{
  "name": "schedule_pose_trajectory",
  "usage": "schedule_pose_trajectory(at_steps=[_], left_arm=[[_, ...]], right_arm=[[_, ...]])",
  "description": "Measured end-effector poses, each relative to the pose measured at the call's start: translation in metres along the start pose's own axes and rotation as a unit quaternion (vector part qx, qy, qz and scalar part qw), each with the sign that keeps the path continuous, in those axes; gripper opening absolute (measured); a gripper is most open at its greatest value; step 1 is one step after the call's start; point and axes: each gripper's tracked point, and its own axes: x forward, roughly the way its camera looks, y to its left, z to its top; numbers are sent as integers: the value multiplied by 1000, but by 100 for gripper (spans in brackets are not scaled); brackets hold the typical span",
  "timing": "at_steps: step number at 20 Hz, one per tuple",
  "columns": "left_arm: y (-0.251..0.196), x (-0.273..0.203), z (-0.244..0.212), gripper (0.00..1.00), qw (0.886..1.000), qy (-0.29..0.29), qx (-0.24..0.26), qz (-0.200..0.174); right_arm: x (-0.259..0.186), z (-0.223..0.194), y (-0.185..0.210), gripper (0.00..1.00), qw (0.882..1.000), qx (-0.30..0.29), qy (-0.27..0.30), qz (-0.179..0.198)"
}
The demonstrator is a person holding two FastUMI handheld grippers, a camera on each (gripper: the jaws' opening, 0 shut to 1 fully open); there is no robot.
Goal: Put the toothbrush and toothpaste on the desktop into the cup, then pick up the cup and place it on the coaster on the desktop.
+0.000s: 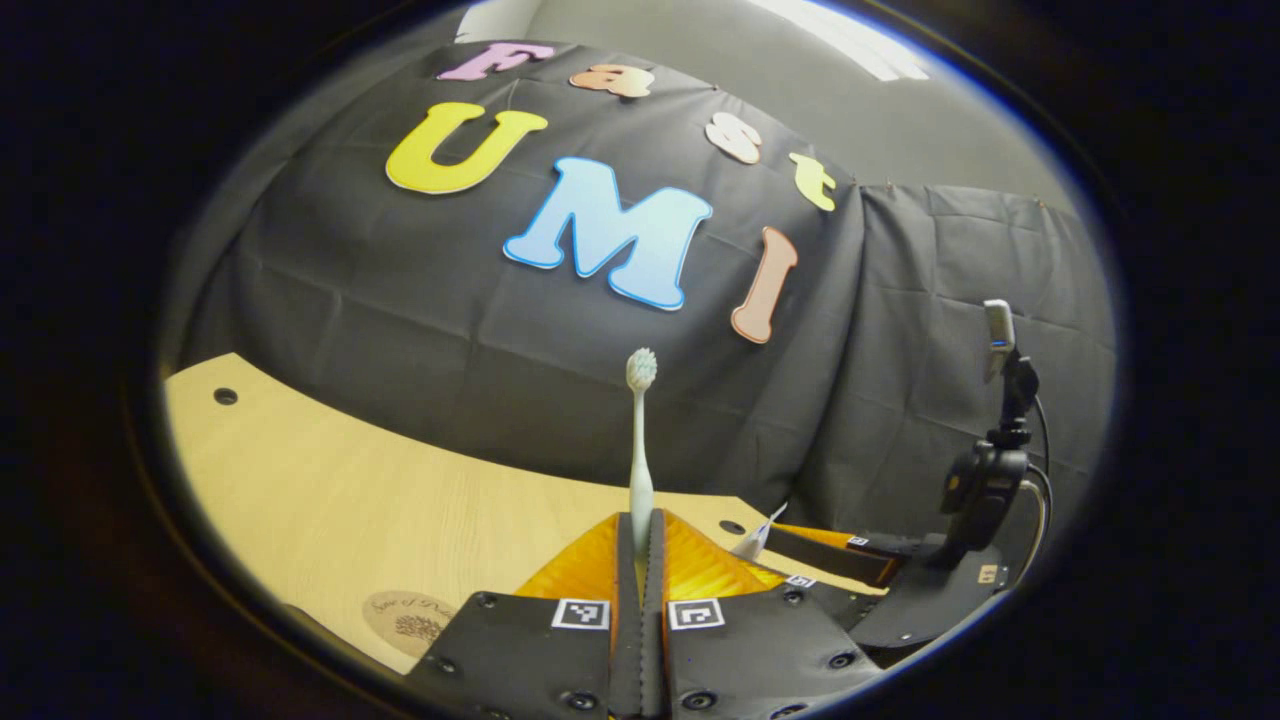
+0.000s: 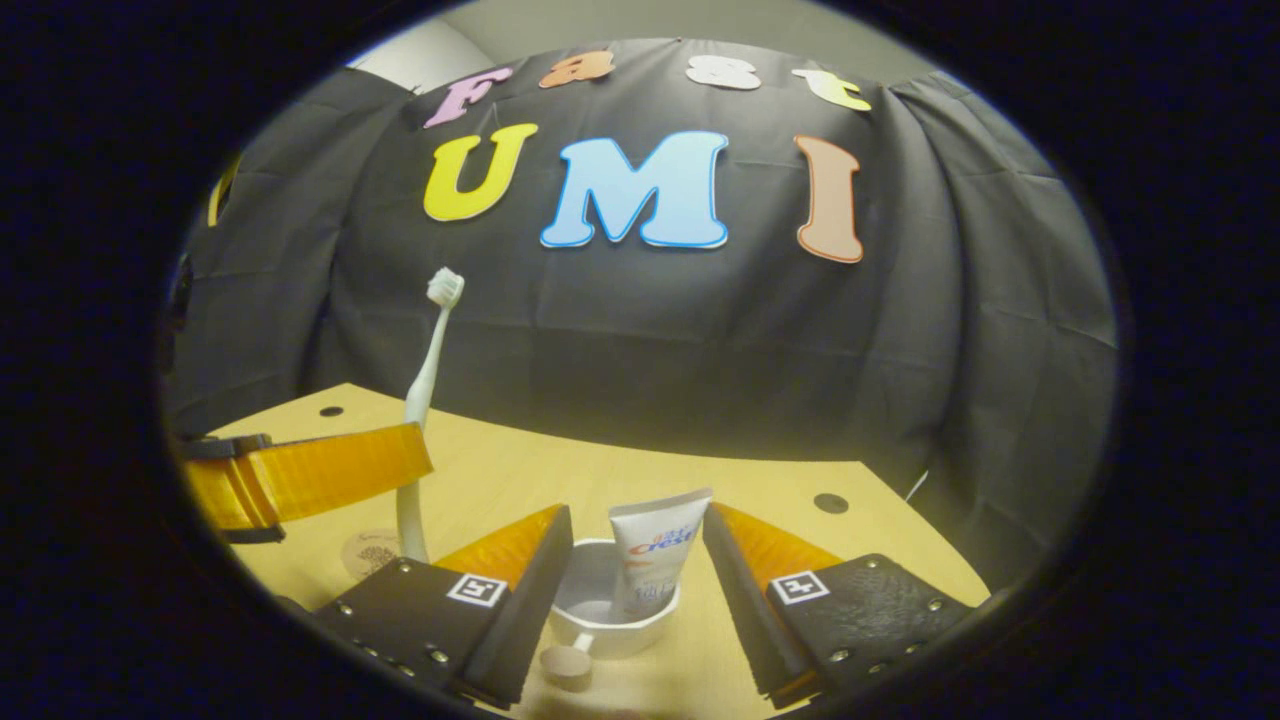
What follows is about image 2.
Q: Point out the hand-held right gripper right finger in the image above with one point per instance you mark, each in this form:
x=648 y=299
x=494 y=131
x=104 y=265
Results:
x=745 y=610

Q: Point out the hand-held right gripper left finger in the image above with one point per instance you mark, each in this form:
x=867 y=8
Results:
x=515 y=610

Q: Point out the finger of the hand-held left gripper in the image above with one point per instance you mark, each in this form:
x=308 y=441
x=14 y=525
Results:
x=320 y=475

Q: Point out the round wooden coaster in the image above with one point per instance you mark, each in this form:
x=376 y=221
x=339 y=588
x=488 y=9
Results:
x=365 y=555

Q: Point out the white toothpaste tube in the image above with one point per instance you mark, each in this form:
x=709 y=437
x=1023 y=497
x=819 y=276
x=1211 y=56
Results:
x=655 y=560

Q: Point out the pale green toothbrush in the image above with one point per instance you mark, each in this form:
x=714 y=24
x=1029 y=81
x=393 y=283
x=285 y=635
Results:
x=428 y=370

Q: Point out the light wooden desktop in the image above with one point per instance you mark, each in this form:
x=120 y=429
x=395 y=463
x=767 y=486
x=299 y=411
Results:
x=600 y=480

